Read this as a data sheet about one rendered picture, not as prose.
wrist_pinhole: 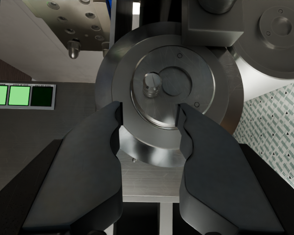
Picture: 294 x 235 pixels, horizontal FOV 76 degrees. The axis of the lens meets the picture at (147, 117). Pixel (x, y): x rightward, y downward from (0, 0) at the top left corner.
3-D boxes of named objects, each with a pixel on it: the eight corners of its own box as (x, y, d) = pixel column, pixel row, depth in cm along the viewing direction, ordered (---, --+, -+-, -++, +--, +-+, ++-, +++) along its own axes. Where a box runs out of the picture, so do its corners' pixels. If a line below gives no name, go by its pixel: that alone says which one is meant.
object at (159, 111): (227, 112, 16) (145, 137, 16) (218, 115, 18) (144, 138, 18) (199, 34, 17) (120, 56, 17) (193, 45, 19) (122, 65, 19)
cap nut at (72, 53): (78, 40, 51) (77, 56, 51) (82, 47, 55) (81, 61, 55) (65, 40, 51) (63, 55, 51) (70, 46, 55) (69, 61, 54)
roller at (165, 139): (227, 36, 19) (231, 151, 18) (178, 96, 45) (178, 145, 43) (113, 31, 19) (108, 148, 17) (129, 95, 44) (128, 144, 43)
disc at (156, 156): (241, 23, 20) (248, 169, 18) (239, 26, 20) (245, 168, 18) (99, 17, 19) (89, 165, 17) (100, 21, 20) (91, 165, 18)
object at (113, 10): (121, -102, 22) (114, 47, 19) (132, 24, 45) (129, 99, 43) (117, -103, 22) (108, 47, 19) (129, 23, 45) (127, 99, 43)
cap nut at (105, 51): (113, 41, 52) (112, 57, 51) (115, 48, 55) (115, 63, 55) (100, 41, 52) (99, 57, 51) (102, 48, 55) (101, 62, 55)
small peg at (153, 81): (164, 86, 14) (146, 92, 14) (160, 96, 16) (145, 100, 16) (158, 68, 14) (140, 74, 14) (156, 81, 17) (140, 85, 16)
